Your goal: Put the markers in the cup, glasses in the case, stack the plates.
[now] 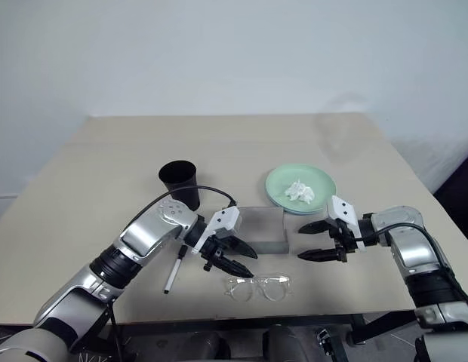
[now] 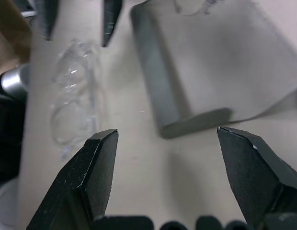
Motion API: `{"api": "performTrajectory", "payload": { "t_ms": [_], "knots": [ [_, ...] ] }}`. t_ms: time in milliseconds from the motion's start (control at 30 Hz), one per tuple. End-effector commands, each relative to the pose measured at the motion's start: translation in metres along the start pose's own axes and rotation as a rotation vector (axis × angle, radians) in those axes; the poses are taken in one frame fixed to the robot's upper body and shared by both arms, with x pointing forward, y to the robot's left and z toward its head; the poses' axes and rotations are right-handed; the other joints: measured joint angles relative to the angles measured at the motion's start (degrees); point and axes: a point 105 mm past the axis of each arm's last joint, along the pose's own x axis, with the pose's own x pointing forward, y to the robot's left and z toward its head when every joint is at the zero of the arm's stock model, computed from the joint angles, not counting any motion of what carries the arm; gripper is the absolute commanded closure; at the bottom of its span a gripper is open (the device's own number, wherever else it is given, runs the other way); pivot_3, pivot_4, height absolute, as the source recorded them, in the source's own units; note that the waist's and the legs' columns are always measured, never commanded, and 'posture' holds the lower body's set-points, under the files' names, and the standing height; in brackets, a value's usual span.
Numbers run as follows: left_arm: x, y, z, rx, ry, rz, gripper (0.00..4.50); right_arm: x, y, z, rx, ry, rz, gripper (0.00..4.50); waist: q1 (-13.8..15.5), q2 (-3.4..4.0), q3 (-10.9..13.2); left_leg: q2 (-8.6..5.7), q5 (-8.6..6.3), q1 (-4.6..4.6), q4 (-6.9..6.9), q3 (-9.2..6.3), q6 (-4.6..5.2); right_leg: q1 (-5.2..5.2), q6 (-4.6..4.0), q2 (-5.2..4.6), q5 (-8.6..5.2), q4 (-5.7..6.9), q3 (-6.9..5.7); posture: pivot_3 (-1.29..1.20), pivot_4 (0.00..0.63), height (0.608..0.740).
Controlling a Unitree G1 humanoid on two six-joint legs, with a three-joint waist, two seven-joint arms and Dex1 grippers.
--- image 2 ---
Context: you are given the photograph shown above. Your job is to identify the clear plastic glasses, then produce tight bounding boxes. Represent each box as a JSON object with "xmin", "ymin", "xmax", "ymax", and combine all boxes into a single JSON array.
[{"xmin": 49, "ymin": 39, "xmax": 108, "ymax": 161}]

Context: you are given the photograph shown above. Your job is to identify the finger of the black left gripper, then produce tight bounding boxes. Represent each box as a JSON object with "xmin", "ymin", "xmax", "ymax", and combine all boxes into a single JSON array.
[
  {"xmin": 101, "ymin": 0, "xmax": 123, "ymax": 48},
  {"xmin": 33, "ymin": 0, "xmax": 60, "ymax": 41}
]

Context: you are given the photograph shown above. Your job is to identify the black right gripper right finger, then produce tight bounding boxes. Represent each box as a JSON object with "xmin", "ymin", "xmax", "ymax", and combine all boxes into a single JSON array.
[{"xmin": 217, "ymin": 126, "xmax": 297, "ymax": 230}]

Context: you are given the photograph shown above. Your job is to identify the silver and black robot body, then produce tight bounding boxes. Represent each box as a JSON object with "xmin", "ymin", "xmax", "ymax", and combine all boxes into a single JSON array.
[{"xmin": 0, "ymin": 63, "xmax": 32, "ymax": 185}]

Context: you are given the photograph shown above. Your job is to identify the grey glasses case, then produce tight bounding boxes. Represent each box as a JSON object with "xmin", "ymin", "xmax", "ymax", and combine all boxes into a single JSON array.
[{"xmin": 130, "ymin": 0, "xmax": 297, "ymax": 139}]

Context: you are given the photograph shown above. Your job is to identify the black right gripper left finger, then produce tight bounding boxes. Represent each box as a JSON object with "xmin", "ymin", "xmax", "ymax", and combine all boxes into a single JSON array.
[{"xmin": 25, "ymin": 128, "xmax": 119, "ymax": 230}]

